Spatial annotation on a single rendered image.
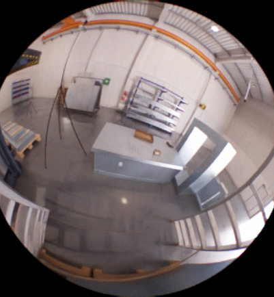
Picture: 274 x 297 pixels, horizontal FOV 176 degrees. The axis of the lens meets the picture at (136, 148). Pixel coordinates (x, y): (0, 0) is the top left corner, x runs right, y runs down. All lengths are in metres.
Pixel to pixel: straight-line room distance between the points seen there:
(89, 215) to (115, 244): 0.58
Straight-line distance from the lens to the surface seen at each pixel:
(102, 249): 1.51
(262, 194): 9.46
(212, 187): 2.59
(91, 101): 3.85
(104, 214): 1.50
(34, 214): 0.80
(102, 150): 1.27
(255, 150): 9.70
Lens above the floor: 1.48
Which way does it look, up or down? 34 degrees down
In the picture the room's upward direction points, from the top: 24 degrees clockwise
